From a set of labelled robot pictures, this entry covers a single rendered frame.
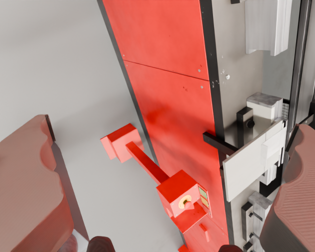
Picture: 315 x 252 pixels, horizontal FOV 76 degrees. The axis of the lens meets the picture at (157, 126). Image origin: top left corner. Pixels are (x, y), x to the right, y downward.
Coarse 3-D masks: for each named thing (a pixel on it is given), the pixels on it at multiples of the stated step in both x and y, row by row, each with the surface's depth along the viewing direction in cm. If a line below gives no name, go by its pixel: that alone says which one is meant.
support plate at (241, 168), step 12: (264, 132) 63; (276, 132) 66; (252, 144) 61; (240, 156) 60; (252, 156) 64; (276, 156) 73; (228, 168) 59; (240, 168) 62; (252, 168) 66; (264, 168) 71; (228, 180) 61; (240, 180) 65; (252, 180) 70; (228, 192) 64
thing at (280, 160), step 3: (279, 117) 69; (276, 120) 68; (282, 120) 68; (285, 120) 67; (285, 123) 68; (285, 132) 70; (285, 135) 71; (285, 138) 72; (282, 147) 74; (282, 150) 74; (282, 153) 75; (279, 156) 74; (282, 156) 76; (279, 159) 75; (282, 159) 77; (276, 162) 77; (279, 162) 76; (282, 162) 78; (276, 165) 77
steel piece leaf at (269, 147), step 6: (270, 138) 65; (276, 138) 67; (264, 144) 65; (270, 144) 67; (276, 144) 69; (264, 150) 64; (270, 150) 68; (276, 150) 71; (264, 156) 65; (264, 162) 66
